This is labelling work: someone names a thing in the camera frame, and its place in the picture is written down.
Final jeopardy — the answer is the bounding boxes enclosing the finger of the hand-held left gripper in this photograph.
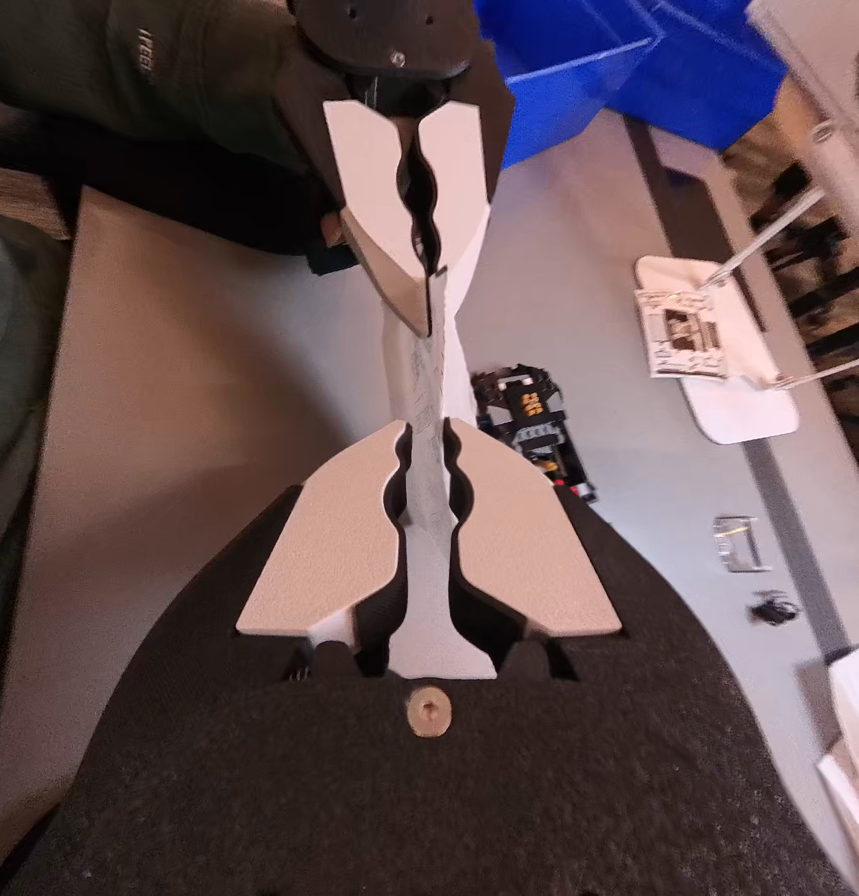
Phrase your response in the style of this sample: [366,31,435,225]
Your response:
[324,98,437,338]
[416,104,492,281]

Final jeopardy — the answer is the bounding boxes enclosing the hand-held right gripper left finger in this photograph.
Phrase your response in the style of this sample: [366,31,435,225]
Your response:
[235,418,414,642]

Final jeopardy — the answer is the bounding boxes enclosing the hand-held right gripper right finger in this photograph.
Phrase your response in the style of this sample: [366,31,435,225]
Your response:
[441,416,624,642]

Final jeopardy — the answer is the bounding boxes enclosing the lego car model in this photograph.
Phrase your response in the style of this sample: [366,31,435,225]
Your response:
[472,364,598,505]

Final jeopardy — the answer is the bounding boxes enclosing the blue plastic bin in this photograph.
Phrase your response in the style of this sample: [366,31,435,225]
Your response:
[605,0,790,154]
[472,0,657,170]

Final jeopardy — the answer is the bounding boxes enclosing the printed white paper bag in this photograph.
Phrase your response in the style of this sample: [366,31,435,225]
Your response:
[381,266,498,681]

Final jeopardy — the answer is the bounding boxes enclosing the clear lego windshield piece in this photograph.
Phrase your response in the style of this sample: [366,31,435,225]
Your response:
[711,514,775,576]

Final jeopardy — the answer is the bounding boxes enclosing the small black lego assembly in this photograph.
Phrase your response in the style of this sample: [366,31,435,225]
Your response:
[748,590,803,628]

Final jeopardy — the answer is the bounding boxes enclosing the lego sticker sheet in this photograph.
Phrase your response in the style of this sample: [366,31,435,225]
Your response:
[636,287,767,382]

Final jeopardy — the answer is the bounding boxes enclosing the white stand rod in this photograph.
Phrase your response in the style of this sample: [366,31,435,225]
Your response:
[702,188,831,291]
[763,350,859,392]

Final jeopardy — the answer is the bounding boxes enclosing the person's green garment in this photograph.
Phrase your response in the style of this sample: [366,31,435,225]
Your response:
[0,210,69,575]

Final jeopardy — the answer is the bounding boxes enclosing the crumpled white paper bag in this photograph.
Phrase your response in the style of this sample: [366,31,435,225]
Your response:
[818,640,859,876]

